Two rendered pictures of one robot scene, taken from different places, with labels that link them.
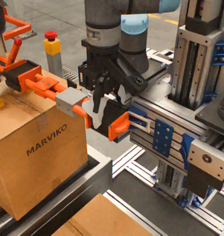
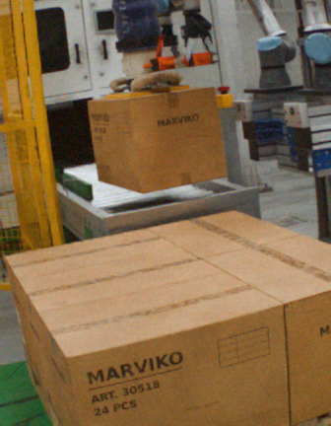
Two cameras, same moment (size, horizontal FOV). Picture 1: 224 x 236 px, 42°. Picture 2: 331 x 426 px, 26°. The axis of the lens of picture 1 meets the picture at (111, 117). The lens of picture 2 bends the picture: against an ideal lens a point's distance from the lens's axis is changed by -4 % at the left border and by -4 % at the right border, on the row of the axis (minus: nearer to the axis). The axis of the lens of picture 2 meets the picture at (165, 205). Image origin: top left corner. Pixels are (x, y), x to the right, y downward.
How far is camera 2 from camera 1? 238 cm
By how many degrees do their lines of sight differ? 38
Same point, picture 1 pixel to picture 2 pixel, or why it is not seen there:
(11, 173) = (142, 134)
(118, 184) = not seen: hidden behind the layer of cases
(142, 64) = (279, 78)
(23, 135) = (156, 104)
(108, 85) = (193, 31)
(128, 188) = not seen: hidden behind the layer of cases
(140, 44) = (273, 59)
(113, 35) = (192, 2)
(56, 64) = (228, 119)
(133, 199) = not seen: hidden behind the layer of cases
